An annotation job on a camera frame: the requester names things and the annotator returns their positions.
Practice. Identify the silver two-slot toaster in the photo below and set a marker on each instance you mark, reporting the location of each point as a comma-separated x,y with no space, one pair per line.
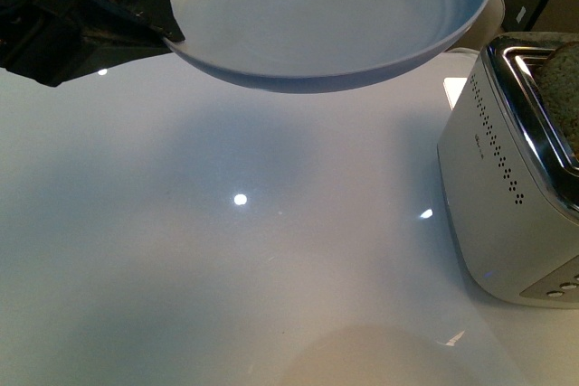
510,178

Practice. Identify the brown bread slice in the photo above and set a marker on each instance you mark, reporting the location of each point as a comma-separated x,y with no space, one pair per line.
557,81

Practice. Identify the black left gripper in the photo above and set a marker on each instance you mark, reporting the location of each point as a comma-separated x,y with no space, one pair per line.
53,41

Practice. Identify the light blue round plate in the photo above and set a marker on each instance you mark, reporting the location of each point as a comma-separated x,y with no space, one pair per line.
314,46

